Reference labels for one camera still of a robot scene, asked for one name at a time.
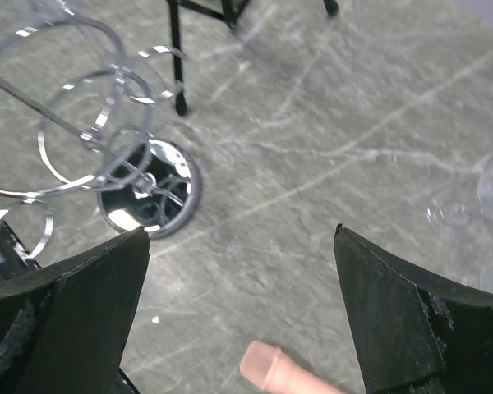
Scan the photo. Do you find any clear wine glass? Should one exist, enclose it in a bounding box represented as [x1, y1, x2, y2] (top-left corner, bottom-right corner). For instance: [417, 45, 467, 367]
[425, 155, 493, 238]

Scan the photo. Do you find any black music stand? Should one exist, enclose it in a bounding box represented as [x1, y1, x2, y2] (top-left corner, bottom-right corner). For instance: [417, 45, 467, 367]
[166, 0, 340, 117]

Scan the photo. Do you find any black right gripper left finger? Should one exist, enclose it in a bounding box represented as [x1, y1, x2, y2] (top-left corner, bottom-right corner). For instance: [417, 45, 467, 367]
[0, 228, 150, 393]

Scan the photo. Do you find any chrome wine glass rack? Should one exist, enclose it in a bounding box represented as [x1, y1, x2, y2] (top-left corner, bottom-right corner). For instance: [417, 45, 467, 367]
[0, 1, 202, 263]

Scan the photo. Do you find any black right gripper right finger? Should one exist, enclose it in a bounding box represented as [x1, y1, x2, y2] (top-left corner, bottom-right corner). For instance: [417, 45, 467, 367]
[334, 225, 493, 393]

